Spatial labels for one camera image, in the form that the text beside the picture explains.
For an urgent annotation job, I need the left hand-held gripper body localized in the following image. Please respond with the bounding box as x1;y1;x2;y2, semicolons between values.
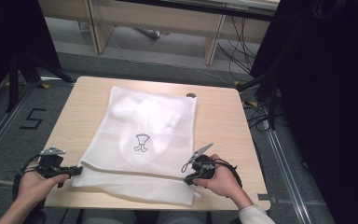
37;147;73;180

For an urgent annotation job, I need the bundle of black floor cables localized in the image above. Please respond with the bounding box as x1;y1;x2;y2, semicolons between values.
216;14;254;77

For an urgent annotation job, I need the person's left hand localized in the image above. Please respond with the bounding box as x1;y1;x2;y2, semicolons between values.
17;169;71;210

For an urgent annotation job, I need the white mesh laundry bag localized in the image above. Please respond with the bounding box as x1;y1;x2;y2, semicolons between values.
72;86;203;207

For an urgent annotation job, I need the grey power strip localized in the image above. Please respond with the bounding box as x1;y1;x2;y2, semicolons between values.
135;27;170;40

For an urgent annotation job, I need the black curtain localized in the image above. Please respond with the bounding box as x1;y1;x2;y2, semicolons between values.
249;0;358;224
0;0;62;105

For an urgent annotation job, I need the white floor cable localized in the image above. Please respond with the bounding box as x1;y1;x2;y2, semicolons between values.
107;27;238;89

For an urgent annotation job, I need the light wooden desk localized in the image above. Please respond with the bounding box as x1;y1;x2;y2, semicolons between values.
37;0;282;66

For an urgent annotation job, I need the person's right hand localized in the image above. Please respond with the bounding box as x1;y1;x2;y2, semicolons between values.
196;153;247;208

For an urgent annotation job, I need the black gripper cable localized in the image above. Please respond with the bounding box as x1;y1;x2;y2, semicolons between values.
213;158;244;189
11;152;42;202

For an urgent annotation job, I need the grey tape strip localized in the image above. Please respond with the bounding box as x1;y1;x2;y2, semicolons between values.
256;192;278;203

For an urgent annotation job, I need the white garment with black print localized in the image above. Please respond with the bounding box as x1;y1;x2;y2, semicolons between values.
111;92;188;170

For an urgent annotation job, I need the black metal stand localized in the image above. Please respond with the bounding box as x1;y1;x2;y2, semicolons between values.
237;69;291;131
5;50;75;114

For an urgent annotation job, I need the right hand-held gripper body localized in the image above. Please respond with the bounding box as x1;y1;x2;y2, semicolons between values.
187;143;216;180

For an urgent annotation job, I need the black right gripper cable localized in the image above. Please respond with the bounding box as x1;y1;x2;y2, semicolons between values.
213;158;244;189

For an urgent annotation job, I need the thin black cord loop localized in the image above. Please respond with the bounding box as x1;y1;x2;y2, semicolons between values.
181;160;197;174

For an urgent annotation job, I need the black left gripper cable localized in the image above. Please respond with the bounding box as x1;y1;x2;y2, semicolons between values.
11;152;42;202

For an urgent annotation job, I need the metal floor rail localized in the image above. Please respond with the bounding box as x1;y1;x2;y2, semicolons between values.
263;124;312;224
0;83;35;171

